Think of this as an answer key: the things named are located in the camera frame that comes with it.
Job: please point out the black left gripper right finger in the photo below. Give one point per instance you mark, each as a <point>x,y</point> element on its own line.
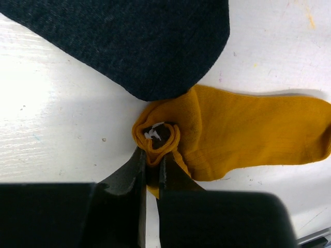
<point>173,178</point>

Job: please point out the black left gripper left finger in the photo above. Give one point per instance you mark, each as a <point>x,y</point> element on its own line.
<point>124,202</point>

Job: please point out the mustard yellow sock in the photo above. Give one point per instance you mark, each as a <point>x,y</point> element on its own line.
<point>210,132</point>

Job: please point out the navy santa sock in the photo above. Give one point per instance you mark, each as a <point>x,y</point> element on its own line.
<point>155,50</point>

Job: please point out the aluminium rail frame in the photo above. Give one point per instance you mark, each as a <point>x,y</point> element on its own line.
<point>318,239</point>

